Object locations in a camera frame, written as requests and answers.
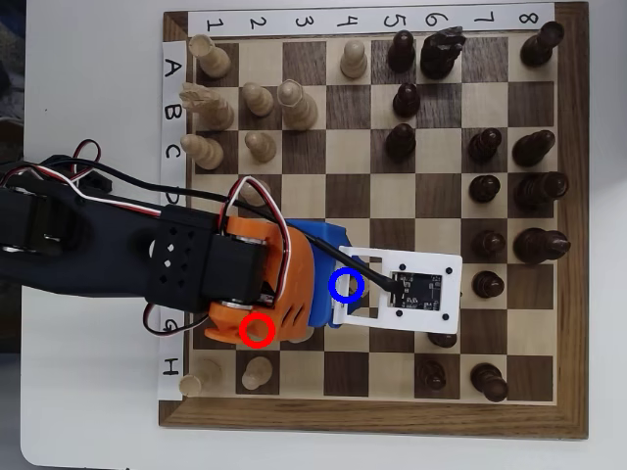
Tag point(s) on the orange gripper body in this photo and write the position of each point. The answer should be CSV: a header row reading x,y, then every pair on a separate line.
x,y
324,255

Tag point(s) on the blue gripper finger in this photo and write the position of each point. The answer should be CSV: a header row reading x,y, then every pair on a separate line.
x,y
325,235
321,311

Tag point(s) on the dark wooden pawn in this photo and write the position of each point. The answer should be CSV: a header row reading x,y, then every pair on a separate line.
x,y
401,54
488,245
484,146
484,190
443,340
406,100
400,144
488,285

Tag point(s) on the wooden chessboard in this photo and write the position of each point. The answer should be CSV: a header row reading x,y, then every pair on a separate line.
x,y
392,416

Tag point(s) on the black pawn H6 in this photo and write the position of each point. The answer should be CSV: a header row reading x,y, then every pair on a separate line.
x,y
431,376

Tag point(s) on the light wooden queen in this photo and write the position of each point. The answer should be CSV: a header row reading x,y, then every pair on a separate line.
x,y
299,108

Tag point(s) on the light wooden rook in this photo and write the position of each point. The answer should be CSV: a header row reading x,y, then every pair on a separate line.
x,y
203,377
213,61

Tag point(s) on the light wooden bishop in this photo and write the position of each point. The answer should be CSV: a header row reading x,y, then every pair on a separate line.
x,y
206,152

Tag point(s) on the dark wooden rook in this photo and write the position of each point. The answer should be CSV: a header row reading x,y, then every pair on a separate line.
x,y
489,382
539,46

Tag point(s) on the dark wooden knight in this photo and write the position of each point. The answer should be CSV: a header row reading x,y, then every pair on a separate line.
x,y
438,56

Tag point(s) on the dark wooden king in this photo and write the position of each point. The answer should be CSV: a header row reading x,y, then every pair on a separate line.
x,y
539,246

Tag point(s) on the dark wooden queen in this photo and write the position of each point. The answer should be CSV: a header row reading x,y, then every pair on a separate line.
x,y
539,191

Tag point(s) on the dark wooden bishop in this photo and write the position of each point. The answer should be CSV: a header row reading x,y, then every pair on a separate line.
x,y
531,149

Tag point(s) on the white number label paper strip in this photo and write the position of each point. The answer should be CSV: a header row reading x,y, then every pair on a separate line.
x,y
343,12

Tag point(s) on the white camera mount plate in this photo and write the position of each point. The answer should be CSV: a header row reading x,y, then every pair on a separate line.
x,y
416,262

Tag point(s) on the black camera circuit board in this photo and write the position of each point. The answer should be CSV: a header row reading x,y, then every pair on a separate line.
x,y
421,294

